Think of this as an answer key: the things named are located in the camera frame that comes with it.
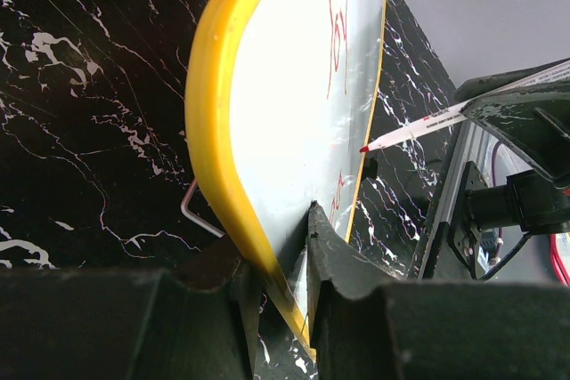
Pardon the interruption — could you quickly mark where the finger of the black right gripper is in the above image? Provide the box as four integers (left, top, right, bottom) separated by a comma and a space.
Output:
453, 59, 569, 182

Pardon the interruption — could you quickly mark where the aluminium frame rail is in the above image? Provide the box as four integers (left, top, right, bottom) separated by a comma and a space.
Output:
417, 123, 491, 280

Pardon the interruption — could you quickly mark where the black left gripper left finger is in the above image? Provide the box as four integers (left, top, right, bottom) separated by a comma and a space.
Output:
1, 238, 261, 379

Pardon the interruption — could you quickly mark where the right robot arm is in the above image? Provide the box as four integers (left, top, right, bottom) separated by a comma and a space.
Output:
448, 60, 569, 280

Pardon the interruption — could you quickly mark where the red whiteboard marker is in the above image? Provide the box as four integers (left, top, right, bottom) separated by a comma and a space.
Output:
360, 59, 569, 153

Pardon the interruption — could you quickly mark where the metal wire board stand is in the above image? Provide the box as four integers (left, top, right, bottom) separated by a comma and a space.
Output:
180, 179, 225, 238

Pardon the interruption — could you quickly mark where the yellow framed whiteboard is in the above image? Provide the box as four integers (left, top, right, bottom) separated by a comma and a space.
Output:
184, 0, 387, 347

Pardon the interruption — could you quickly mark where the pink framed whiteboard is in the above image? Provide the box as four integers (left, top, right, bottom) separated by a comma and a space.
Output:
550, 232, 569, 287

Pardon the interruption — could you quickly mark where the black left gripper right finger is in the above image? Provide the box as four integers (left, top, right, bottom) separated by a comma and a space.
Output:
306, 203, 569, 379

